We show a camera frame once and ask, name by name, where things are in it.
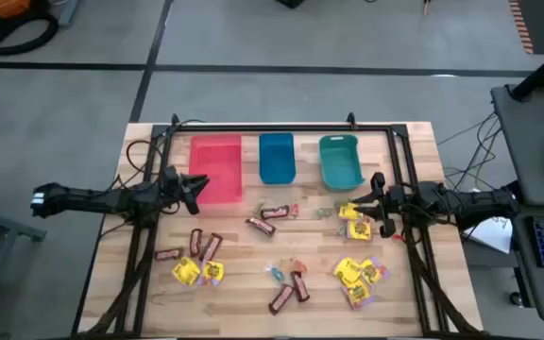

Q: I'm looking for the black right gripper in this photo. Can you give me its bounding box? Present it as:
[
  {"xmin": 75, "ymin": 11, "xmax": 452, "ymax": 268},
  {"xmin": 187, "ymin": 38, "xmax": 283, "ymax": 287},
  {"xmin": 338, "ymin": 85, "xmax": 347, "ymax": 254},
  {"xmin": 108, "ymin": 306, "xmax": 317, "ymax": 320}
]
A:
[{"xmin": 350, "ymin": 172, "xmax": 405, "ymax": 239}]

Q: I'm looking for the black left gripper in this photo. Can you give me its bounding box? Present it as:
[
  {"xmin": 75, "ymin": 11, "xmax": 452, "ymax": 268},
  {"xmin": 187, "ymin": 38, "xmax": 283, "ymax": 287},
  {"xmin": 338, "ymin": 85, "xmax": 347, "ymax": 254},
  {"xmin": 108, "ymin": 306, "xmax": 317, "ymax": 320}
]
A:
[{"xmin": 161, "ymin": 164, "xmax": 211, "ymax": 216}]

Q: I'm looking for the yellow sour candy pack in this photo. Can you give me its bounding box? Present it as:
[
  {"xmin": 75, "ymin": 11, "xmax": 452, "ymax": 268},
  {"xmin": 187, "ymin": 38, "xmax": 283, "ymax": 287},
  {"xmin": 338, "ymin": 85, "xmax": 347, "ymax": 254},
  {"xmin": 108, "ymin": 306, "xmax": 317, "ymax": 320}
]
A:
[
  {"xmin": 171, "ymin": 257, "xmax": 202, "ymax": 288},
  {"xmin": 360, "ymin": 257, "xmax": 391, "ymax": 287},
  {"xmin": 337, "ymin": 202, "xmax": 364, "ymax": 222},
  {"xmin": 346, "ymin": 219, "xmax": 373, "ymax": 242},
  {"xmin": 331, "ymin": 257, "xmax": 364, "ymax": 287},
  {"xmin": 341, "ymin": 279, "xmax": 375, "ymax": 311},
  {"xmin": 198, "ymin": 260, "xmax": 226, "ymax": 288}
]

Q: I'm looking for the orange candy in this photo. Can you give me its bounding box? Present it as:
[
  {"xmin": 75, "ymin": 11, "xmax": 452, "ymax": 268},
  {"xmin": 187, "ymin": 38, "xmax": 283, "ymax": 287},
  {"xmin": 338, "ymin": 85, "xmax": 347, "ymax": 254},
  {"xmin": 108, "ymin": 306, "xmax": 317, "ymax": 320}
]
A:
[{"xmin": 286, "ymin": 257, "xmax": 309, "ymax": 276}]

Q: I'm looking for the blue candy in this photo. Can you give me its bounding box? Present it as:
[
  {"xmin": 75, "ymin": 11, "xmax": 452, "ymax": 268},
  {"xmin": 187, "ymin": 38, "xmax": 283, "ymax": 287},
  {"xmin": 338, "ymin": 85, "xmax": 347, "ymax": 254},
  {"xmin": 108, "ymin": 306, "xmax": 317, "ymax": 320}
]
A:
[{"xmin": 263, "ymin": 262, "xmax": 286, "ymax": 284}]

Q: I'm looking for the pink-red plastic bin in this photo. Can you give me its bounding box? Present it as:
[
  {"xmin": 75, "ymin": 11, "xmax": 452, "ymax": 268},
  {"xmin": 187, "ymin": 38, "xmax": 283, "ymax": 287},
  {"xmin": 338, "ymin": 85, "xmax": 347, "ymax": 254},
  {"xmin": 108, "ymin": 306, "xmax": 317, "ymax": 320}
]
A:
[{"xmin": 187, "ymin": 133, "xmax": 245, "ymax": 205}]

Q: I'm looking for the teal plastic bin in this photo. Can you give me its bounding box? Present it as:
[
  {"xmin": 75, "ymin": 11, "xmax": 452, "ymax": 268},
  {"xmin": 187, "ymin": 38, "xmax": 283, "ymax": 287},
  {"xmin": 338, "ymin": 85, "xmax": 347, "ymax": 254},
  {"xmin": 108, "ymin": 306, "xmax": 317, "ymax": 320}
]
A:
[{"xmin": 318, "ymin": 133, "xmax": 366, "ymax": 193}]

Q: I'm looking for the blue plastic bin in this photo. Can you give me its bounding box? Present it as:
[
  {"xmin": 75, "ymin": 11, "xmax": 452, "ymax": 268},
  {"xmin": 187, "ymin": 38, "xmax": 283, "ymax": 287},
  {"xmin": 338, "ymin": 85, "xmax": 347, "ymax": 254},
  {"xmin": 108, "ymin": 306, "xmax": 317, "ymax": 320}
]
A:
[{"xmin": 258, "ymin": 131, "xmax": 298, "ymax": 186}]

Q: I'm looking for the white paper sheet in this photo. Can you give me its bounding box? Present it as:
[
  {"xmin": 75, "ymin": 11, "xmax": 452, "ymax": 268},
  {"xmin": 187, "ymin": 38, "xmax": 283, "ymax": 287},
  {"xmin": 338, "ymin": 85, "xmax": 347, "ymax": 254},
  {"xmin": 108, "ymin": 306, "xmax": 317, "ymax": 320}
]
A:
[{"xmin": 460, "ymin": 215, "xmax": 514, "ymax": 255}]

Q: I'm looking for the grey metal stand foot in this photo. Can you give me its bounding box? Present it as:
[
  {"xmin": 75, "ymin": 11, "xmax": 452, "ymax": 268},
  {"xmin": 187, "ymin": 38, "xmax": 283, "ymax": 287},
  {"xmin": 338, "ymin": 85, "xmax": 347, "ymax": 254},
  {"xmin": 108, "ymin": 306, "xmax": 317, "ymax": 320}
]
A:
[{"xmin": 57, "ymin": 0, "xmax": 82, "ymax": 27}]

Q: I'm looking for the black monitor pole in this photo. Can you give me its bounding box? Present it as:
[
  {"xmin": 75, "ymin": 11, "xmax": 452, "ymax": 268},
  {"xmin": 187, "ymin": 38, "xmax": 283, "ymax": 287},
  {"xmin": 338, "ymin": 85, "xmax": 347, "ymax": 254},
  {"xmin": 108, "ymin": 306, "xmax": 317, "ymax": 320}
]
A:
[{"xmin": 509, "ymin": 40, "xmax": 544, "ymax": 103}]

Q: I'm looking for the black table cable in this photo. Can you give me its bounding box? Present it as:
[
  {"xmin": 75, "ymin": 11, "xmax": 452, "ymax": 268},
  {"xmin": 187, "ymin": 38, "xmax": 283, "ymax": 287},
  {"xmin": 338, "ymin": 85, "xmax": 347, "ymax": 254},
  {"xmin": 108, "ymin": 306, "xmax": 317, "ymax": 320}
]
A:
[{"xmin": 124, "ymin": 136, "xmax": 161, "ymax": 190}]

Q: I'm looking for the black aluminium rig frame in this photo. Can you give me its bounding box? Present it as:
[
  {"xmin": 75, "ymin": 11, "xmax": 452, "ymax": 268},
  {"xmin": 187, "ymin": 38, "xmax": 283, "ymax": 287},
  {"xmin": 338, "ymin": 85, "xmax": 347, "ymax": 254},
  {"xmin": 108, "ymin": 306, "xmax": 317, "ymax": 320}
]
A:
[{"xmin": 71, "ymin": 112, "xmax": 484, "ymax": 340}]

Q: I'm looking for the black floor cable bundle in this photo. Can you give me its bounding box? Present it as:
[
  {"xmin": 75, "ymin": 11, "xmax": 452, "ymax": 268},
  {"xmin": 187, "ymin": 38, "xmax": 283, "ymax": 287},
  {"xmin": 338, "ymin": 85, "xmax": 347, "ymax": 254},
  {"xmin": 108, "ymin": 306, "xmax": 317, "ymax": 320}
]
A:
[{"xmin": 436, "ymin": 110, "xmax": 502, "ymax": 193}]

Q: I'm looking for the black vacuum hose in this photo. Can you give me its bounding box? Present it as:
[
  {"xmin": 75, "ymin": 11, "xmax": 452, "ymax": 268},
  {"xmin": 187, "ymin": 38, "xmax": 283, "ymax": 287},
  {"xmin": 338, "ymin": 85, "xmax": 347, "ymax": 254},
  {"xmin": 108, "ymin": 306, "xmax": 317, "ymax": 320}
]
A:
[{"xmin": 0, "ymin": 11, "xmax": 60, "ymax": 57}]

